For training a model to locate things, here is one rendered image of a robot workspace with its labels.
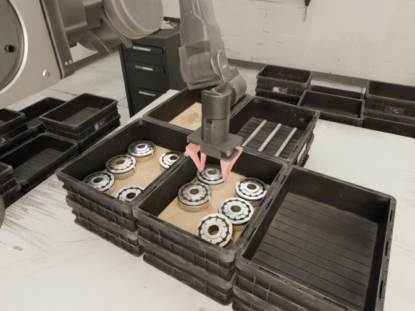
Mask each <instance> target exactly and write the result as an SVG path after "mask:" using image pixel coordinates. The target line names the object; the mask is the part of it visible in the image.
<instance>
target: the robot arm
mask: <svg viewBox="0 0 415 311"><path fill-rule="evenodd" d="M178 3H179V8H180V40H181V45H182V47H180V48H178V51H179V55H180V72H181V74H182V78H183V81H184V82H186V83H187V86H188V89H189V90H192V89H198V88H203V89H202V101H201V126H200V127H199V128H197V129H196V130H195V131H194V132H192V133H191V134H189V135H188V136H187V143H189V142H191V143H190V144H189V145H188V146H187V147H186V151H187V153H188V154H189V155H190V157H191V158H192V159H193V161H194V163H195V164H196V166H197V168H198V170H199V171H200V172H201V171H202V170H203V169H204V164H205V160H206V155H209V156H212V157H215V158H217V159H220V164H221V169H222V177H223V180H224V181H225V180H226V179H227V178H228V176H229V174H230V171H231V169H232V167H233V165H234V163H235V162H236V160H237V159H238V157H239V156H240V154H241V153H242V151H243V148H242V147H239V146H240V145H241V144H242V139H243V138H242V137H241V136H237V135H234V134H231V133H229V122H230V107H231V106H233V105H234V104H235V103H236V102H237V101H238V100H239V99H240V98H241V97H242V96H243V95H244V94H245V93H246V90H247V84H246V80H245V79H244V78H243V77H242V76H241V75H240V74H239V72H238V69H237V68H236V67H234V68H233V67H232V68H230V67H229V64H228V60H227V56H226V52H225V44H224V42H223V41H222V37H221V32H220V27H219V25H218V23H217V20H216V16H215V13H214V8H213V5H212V0H178ZM40 4H41V8H42V11H43V15H44V19H45V22H46V26H47V28H48V32H49V36H50V39H51V43H52V46H53V49H54V53H55V56H56V60H57V64H58V67H59V71H60V73H61V79H60V80H62V79H64V78H67V77H69V76H71V75H73V74H74V73H75V66H74V63H73V59H72V54H71V51H70V48H72V47H75V46H77V42H78V43H79V44H81V45H82V46H83V47H84V48H86V49H89V50H91V51H98V52H99V53H100V55H101V56H102V57H103V56H106V55H109V54H112V53H113V52H112V49H111V47H114V46H116V45H118V44H121V43H124V45H125V46H126V47H127V48H130V47H132V46H133V45H132V42H131V40H133V39H139V38H142V37H145V36H148V35H150V34H152V33H153V32H154V31H157V30H158V29H159V28H160V27H161V25H162V22H163V18H164V8H163V3H162V0H40ZM199 150H200V153H201V163H200V161H199V158H198V155H197V152H198V151H199Z"/></svg>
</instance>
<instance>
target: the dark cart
mask: <svg viewBox="0 0 415 311"><path fill-rule="evenodd" d="M163 20H165V21H166V22H168V20H169V21H170V22H173V23H176V24H177V26H175V27H173V29H165V30H158V32H157V33H153V34H150V35H148V36H145V37H142V38H139V39H133V40H131V42H132V45H133V46H132V47H130V48H127V47H126V46H125V45H124V43H121V44H118V49H119V56H120V63H121V67H122V74H123V78H124V85H125V92H126V97H127V104H128V111H129V115H130V118H131V117H133V116H134V115H135V114H137V113H138V112H139V111H141V110H142V109H144V108H145V107H146V106H148V105H149V104H150V103H152V102H153V101H155V100H156V99H157V98H159V97H160V96H162V95H163V94H164V93H166V92H167V91H168V90H170V89H174V90H177V91H181V90H182V89H183V88H186V87H187V83H186V82H184V81H183V78H182V74H181V72H180V55H179V51H178V48H180V47H182V45H181V40H180V18H175V17H164V18H163Z"/></svg>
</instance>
